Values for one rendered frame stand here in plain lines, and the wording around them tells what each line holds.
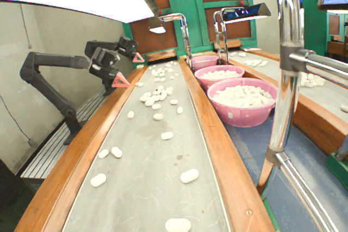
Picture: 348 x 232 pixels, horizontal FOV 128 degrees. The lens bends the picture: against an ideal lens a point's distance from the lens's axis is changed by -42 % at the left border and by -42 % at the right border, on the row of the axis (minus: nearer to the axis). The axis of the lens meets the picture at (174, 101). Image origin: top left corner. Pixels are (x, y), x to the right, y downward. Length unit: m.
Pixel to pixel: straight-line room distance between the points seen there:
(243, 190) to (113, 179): 0.26
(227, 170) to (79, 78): 2.73
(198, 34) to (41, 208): 1.55
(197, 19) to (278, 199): 1.46
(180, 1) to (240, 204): 1.51
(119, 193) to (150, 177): 0.07
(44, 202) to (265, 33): 3.19
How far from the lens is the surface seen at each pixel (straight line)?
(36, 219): 0.39
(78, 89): 2.93
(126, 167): 0.37
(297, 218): 0.37
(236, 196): 0.25
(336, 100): 0.67
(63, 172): 0.43
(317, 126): 0.50
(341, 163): 0.45
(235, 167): 0.28
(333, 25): 3.28
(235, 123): 0.51
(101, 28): 2.56
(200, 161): 0.33
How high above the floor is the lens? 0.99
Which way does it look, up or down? 25 degrees down
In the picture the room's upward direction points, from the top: 12 degrees counter-clockwise
